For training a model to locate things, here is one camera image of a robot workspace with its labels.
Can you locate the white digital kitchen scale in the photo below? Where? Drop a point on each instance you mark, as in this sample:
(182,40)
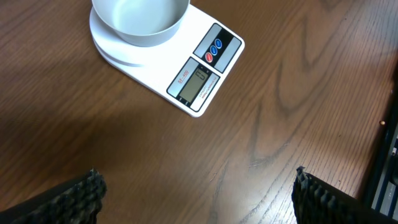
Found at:
(187,70)

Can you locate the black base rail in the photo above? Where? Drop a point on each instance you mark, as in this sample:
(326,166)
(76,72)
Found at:
(380,192)

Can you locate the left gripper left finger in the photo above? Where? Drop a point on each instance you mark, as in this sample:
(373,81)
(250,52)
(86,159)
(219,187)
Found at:
(74,201)

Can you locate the grey round bowl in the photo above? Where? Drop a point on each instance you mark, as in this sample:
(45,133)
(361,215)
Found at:
(143,23)

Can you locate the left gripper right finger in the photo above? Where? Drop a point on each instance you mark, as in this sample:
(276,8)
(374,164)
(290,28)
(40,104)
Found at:
(317,202)

